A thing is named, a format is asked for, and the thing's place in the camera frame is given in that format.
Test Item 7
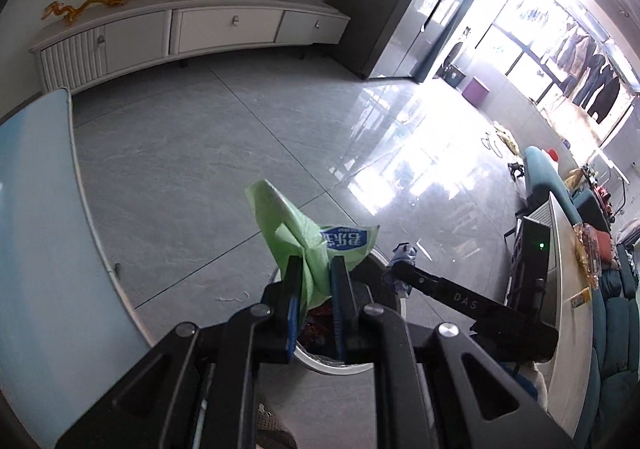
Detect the green paper package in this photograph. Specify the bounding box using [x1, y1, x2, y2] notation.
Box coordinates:
[245, 179, 380, 311]

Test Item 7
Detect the white round trash bin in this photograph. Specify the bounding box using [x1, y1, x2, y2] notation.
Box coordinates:
[254, 254, 416, 379]

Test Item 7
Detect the purple storage box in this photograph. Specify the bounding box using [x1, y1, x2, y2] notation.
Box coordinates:
[462, 76, 490, 108]

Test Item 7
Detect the landscape print table mat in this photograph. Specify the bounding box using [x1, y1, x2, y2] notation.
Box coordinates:
[1, 89, 153, 448]

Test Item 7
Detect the white TV cabinet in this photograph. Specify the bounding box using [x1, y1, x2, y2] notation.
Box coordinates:
[30, 0, 349, 94]

